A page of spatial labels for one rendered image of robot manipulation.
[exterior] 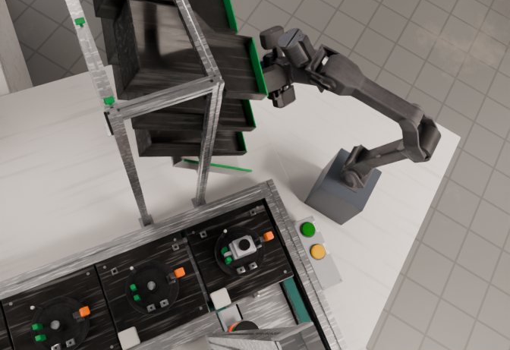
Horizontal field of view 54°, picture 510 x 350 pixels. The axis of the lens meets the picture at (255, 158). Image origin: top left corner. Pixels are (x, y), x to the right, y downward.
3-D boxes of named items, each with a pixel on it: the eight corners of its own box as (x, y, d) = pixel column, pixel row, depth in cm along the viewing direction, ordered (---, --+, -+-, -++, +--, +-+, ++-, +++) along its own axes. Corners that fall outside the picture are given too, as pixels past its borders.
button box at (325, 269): (308, 219, 154) (313, 214, 148) (337, 283, 148) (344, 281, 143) (288, 227, 152) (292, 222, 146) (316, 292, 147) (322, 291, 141)
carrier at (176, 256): (179, 231, 142) (178, 222, 130) (209, 312, 136) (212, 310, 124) (96, 264, 136) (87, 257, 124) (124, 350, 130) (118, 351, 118)
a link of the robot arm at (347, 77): (433, 135, 112) (458, 115, 102) (420, 164, 109) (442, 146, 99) (322, 70, 114) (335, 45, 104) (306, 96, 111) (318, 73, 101)
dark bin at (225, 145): (231, 110, 131) (246, 96, 125) (242, 156, 127) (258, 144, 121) (130, 105, 115) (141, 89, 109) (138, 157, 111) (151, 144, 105)
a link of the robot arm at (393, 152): (448, 134, 109) (426, 117, 107) (435, 160, 106) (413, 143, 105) (365, 160, 138) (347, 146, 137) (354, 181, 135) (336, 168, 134)
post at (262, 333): (218, 332, 133) (305, 325, 40) (221, 342, 133) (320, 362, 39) (207, 336, 133) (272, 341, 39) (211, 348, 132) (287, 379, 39)
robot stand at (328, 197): (360, 190, 164) (382, 171, 145) (341, 225, 159) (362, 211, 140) (322, 168, 165) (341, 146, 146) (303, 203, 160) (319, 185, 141)
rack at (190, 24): (166, 105, 164) (155, -85, 89) (207, 206, 155) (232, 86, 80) (104, 125, 159) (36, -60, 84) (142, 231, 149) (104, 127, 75)
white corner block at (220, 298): (224, 288, 138) (225, 286, 135) (230, 304, 137) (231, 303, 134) (208, 294, 137) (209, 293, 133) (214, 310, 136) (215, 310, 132)
